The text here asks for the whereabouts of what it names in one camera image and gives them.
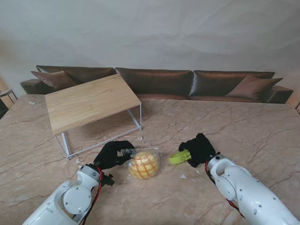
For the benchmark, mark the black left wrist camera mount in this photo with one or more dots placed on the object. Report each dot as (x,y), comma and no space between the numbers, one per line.
(108,180)

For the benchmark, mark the brown square cushion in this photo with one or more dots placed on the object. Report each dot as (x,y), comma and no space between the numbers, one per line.
(56,78)
(253,85)

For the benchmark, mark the small wooden white-framed table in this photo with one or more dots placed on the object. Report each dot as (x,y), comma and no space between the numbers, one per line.
(89,103)

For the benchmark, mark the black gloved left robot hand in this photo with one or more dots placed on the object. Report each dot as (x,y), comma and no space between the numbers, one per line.
(110,154)

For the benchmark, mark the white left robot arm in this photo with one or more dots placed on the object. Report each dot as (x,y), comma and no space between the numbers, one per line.
(75,199)

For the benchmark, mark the yellow pineapple bun bread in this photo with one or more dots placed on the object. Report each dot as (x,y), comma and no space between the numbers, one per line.
(144,166)

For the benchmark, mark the dark metal side table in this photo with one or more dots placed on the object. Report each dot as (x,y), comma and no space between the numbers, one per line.
(2,111)

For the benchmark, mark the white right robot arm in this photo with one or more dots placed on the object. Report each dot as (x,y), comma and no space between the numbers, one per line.
(246,187)

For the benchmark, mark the green plastic sealing clip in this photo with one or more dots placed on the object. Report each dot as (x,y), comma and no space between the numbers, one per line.
(177,159)

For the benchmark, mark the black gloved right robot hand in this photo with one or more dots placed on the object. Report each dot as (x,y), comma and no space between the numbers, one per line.
(201,150)

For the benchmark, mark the brown leather sofa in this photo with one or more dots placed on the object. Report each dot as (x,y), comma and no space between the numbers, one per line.
(159,82)

